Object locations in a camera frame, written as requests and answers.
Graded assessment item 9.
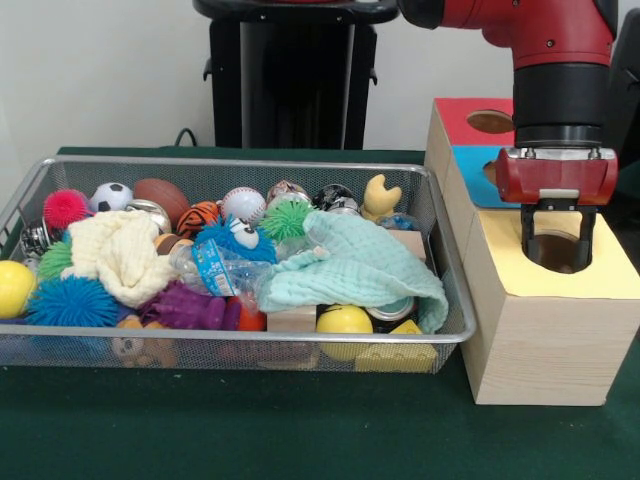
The purple knobbly rubber toy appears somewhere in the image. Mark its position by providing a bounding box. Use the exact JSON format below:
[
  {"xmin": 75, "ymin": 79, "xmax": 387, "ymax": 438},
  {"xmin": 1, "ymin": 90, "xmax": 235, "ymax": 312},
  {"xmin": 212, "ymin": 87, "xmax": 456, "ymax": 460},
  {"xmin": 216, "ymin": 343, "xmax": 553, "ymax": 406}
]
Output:
[{"xmin": 138, "ymin": 280, "xmax": 244, "ymax": 331}]

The crushed clear plastic bottle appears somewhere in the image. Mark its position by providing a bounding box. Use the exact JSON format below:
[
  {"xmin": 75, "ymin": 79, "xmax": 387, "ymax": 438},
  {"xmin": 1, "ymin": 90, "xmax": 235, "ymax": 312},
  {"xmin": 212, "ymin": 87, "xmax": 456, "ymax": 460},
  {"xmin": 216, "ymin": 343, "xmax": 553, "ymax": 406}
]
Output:
[{"xmin": 168, "ymin": 238, "xmax": 275, "ymax": 299}]

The black and white soccer ball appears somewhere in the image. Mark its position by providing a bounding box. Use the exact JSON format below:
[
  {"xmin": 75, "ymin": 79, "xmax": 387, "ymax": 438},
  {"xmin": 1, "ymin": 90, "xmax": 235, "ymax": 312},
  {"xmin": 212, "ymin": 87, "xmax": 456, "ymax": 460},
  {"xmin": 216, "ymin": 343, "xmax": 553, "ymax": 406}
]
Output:
[{"xmin": 89, "ymin": 182, "xmax": 136, "ymax": 214}]

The plain yellow ball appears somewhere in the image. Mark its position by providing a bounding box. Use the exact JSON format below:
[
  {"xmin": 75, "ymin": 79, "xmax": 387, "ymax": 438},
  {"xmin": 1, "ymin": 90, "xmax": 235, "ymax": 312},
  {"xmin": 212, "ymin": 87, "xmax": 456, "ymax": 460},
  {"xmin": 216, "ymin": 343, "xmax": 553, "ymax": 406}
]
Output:
[{"xmin": 0, "ymin": 259, "xmax": 39, "ymax": 320}]

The large blue spiky ball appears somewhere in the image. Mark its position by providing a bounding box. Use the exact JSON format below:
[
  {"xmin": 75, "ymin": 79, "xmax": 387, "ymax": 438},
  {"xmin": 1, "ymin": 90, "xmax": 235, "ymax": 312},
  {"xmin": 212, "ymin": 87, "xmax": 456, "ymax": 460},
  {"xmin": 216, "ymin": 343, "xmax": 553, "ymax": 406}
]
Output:
[{"xmin": 24, "ymin": 274, "xmax": 121, "ymax": 329}]

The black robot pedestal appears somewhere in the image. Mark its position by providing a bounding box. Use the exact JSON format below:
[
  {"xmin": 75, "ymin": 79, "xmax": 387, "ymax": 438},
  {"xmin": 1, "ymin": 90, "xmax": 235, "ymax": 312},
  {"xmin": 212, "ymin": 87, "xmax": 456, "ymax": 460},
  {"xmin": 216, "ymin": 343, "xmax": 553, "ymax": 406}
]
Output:
[{"xmin": 192, "ymin": 0, "xmax": 404, "ymax": 150}]

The pink spiky ball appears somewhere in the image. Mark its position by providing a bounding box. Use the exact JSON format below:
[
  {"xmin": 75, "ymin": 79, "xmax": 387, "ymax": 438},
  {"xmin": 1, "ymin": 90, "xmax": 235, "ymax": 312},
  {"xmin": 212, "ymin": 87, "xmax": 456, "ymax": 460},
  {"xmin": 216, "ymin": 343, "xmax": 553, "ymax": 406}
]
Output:
[{"xmin": 43, "ymin": 188, "xmax": 91, "ymax": 230}]

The yellow smiley face ball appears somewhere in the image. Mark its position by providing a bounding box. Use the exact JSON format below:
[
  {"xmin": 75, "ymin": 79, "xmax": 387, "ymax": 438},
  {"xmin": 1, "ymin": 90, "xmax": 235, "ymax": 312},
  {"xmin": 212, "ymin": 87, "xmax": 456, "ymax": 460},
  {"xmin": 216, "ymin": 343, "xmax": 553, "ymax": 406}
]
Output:
[{"xmin": 315, "ymin": 304, "xmax": 375, "ymax": 362}]

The wooden box with three holes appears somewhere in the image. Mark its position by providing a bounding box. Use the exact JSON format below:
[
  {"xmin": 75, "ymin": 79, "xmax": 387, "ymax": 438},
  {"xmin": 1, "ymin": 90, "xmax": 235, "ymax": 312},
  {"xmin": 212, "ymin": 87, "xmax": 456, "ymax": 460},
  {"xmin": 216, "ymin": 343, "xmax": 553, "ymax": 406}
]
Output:
[{"xmin": 424, "ymin": 97, "xmax": 640, "ymax": 407}]

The shallow wire mesh bin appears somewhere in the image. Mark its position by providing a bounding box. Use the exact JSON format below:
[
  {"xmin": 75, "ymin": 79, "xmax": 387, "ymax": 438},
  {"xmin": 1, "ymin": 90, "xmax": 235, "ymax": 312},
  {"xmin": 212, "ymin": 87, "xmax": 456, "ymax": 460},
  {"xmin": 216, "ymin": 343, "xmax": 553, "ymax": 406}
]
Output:
[{"xmin": 0, "ymin": 154, "xmax": 477, "ymax": 374}]

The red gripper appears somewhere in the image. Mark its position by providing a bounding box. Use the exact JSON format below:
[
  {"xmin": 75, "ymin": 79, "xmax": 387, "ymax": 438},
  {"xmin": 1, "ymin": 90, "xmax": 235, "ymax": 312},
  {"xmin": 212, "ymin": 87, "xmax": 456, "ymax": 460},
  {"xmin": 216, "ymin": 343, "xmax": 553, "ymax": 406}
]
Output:
[{"xmin": 495, "ymin": 147, "xmax": 620, "ymax": 271}]

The dark green table cloth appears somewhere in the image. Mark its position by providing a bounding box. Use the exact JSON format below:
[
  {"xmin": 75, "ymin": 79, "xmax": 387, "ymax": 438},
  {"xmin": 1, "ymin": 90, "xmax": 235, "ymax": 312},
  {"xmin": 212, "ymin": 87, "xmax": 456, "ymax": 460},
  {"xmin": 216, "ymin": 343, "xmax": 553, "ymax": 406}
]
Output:
[
  {"xmin": 0, "ymin": 145, "xmax": 640, "ymax": 480},
  {"xmin": 599, "ymin": 164, "xmax": 640, "ymax": 236}
]

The mint green cloth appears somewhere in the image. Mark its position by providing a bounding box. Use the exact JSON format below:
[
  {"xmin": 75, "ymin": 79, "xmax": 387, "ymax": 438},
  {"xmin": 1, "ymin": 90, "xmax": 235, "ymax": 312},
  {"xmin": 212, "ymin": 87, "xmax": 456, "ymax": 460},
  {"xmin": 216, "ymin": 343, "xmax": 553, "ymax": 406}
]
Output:
[{"xmin": 257, "ymin": 210, "xmax": 450, "ymax": 335}]

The small blue spiky ball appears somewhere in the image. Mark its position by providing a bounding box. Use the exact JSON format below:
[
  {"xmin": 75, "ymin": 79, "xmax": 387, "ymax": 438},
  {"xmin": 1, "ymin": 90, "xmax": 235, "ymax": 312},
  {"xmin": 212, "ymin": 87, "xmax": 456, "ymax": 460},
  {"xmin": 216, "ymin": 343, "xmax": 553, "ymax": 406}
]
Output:
[{"xmin": 192, "ymin": 214, "xmax": 279, "ymax": 264}]

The cream white cloth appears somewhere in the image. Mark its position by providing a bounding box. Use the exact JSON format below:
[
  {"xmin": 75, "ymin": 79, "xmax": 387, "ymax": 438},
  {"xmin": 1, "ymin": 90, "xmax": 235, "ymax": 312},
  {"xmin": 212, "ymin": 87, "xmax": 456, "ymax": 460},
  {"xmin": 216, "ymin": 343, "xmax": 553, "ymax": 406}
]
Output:
[{"xmin": 67, "ymin": 209, "xmax": 176, "ymax": 309}]

